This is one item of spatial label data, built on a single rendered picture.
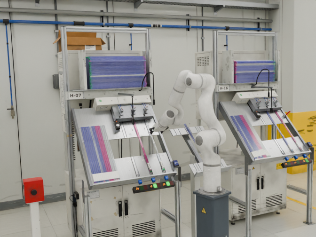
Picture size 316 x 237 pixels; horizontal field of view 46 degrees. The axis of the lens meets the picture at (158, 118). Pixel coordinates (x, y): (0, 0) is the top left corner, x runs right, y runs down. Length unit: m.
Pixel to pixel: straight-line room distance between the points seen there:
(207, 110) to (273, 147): 1.31
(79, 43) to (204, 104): 1.45
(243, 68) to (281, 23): 2.15
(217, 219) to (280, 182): 1.64
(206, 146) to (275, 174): 1.73
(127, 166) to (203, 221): 0.73
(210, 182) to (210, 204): 0.14
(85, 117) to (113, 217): 0.86
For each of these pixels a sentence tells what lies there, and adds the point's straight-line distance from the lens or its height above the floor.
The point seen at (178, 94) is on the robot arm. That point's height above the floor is 1.35.
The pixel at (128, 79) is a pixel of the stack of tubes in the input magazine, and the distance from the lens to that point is 3.22.
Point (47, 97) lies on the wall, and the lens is 4.59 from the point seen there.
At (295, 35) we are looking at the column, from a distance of 5.69.
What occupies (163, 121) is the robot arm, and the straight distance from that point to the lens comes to 2.79.
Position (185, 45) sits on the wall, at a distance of 5.21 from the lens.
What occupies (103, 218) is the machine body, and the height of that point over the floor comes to 0.34.
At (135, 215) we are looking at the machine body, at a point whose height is 0.31.
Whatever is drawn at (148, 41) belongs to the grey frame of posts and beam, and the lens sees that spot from 3.38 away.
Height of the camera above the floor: 1.49
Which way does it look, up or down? 7 degrees down
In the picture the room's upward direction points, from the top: 2 degrees counter-clockwise
